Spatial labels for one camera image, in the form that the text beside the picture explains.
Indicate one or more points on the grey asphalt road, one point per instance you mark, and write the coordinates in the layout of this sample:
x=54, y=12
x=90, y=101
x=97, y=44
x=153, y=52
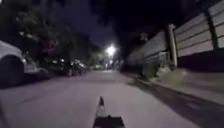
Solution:
x=63, y=103

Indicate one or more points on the white car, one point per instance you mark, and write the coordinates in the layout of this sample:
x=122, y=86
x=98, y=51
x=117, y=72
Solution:
x=10, y=63

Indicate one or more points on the street lamp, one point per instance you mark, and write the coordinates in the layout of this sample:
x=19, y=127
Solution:
x=111, y=50

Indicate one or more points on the row of parked cars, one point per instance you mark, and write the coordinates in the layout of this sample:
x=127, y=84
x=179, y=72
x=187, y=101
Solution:
x=71, y=67

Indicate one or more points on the bush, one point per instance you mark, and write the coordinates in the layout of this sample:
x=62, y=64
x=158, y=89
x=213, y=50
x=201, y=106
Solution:
x=150, y=70

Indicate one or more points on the grey concrete pavement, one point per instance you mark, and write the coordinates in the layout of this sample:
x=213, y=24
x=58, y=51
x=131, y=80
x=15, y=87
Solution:
x=203, y=85

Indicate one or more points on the pale slatted boundary wall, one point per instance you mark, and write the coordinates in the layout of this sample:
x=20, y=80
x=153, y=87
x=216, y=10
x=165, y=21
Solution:
x=196, y=36

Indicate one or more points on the robot's own part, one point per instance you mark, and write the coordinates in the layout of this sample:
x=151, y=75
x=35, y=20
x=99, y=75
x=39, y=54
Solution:
x=107, y=122

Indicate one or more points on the row of trees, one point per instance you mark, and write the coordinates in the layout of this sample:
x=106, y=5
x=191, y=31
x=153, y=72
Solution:
x=40, y=30

